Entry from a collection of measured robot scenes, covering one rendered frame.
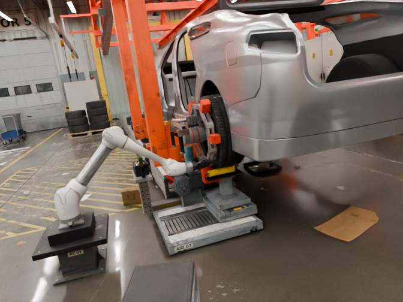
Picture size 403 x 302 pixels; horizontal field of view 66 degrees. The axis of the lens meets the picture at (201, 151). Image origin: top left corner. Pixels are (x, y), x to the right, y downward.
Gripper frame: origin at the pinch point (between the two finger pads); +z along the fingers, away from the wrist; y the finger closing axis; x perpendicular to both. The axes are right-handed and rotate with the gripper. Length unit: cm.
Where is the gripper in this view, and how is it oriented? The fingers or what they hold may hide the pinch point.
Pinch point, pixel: (214, 161)
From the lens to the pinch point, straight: 261.9
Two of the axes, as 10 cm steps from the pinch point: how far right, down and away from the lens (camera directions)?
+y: 1.2, -5.6, -8.2
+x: -3.0, -8.1, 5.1
